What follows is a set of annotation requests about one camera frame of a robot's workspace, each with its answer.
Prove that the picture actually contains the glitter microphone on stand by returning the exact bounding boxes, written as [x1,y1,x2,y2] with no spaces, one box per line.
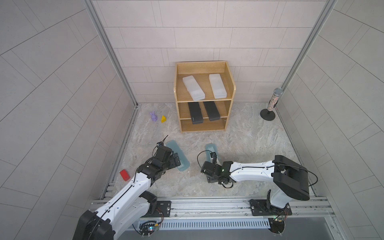
[260,88,284,121]

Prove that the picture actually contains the left circuit board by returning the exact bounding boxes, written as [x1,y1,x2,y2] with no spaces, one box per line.
[139,221,160,238]

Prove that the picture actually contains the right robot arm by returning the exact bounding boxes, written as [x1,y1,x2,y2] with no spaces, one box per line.
[201,155,310,209]

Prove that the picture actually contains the translucent white case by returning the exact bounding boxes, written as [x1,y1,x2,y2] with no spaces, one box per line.
[183,76,206,101]
[209,74,227,99]

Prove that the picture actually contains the purple rabbit toy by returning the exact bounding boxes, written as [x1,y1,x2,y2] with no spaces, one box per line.
[150,111,158,122]

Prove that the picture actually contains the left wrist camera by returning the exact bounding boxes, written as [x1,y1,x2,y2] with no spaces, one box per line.
[155,141,165,149]

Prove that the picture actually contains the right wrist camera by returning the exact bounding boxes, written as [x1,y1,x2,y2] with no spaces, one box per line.
[210,152,218,164]

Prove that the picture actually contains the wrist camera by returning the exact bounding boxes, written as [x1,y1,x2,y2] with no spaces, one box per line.
[210,152,218,164]
[155,141,165,149]

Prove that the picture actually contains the right circuit board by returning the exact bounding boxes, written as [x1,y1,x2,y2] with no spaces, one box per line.
[268,219,285,235]

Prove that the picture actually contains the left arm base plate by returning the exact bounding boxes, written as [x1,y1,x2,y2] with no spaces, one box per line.
[144,201,172,218]

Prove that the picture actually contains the aluminium rail frame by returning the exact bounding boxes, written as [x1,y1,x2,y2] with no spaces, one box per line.
[78,196,346,240]

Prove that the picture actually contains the wooden three-tier shelf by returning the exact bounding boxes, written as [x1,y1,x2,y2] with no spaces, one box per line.
[174,61,236,133]

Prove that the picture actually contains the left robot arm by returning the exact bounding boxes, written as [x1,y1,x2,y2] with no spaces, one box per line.
[73,146,181,240]

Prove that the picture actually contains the black pencil case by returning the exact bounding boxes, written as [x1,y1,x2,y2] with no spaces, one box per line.
[204,101,221,121]
[188,102,204,125]

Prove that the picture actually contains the red block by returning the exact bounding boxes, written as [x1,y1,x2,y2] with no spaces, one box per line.
[120,170,131,182]

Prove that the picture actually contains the teal pencil case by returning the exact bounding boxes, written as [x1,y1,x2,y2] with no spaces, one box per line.
[205,144,221,165]
[166,140,190,172]

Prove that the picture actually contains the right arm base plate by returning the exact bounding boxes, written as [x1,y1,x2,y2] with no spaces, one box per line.
[249,199,292,217]

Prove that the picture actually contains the circuit board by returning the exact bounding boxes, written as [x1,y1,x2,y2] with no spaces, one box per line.
[139,221,160,238]
[268,219,285,235]

